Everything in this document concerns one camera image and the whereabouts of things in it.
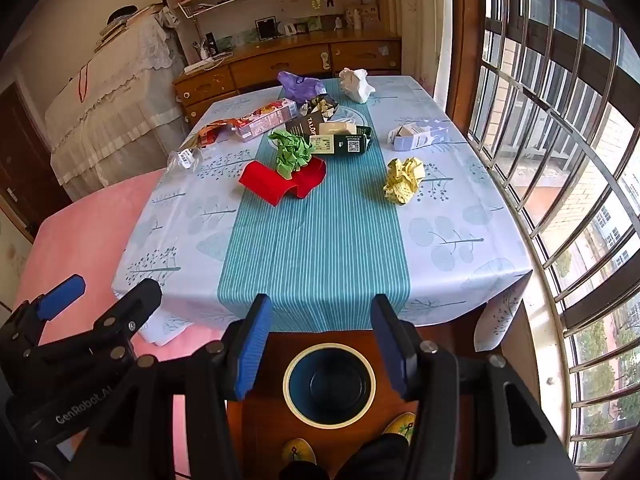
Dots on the white power strip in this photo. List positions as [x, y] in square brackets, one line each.
[205, 65]

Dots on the white paper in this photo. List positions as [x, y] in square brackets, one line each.
[356, 85]

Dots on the orange snack wrapper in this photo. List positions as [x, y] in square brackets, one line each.
[212, 132]

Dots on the wooden cabinet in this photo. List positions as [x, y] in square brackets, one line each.
[260, 67]

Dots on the yellow crumpled paper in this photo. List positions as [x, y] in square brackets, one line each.
[404, 180]

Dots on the red wrapper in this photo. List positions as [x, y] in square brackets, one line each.
[265, 182]

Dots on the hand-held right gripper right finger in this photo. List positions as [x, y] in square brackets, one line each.
[392, 350]

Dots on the white purple milk carton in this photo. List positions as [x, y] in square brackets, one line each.
[420, 137]

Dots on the red snack carton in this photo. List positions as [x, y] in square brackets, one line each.
[262, 120]

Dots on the small picture frame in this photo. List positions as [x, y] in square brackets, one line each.
[265, 28]

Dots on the metal window grille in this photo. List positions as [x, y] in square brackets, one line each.
[595, 305]

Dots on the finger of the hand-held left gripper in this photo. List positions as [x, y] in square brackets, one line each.
[140, 300]
[62, 297]

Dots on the green box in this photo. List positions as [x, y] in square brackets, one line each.
[345, 145]

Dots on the green paper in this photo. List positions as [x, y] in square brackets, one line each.
[290, 152]

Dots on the white lace furniture cover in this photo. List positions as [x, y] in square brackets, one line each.
[110, 110]

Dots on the black yellow wrapper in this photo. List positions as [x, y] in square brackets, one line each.
[322, 107]

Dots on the black box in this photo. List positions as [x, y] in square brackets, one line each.
[302, 124]

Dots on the person's yellow slipper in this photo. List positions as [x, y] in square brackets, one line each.
[299, 452]
[400, 425]

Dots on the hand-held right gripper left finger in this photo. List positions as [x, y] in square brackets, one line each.
[252, 350]

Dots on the person's black pants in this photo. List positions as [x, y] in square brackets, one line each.
[370, 460]

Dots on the person's left yellow slipper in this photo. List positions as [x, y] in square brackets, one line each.
[299, 452]

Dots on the clear plastic bag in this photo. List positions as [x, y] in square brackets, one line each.
[186, 159]

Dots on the leaf-print tablecloth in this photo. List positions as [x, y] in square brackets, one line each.
[310, 240]

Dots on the person's right yellow slipper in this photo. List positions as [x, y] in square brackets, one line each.
[400, 425]

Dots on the pink bed blanket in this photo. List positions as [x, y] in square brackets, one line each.
[90, 240]

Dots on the blue trash bin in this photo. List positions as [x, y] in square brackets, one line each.
[330, 385]

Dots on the dark wooden door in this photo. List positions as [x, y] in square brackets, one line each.
[20, 160]

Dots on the purple plastic bag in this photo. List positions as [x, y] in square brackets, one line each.
[300, 85]

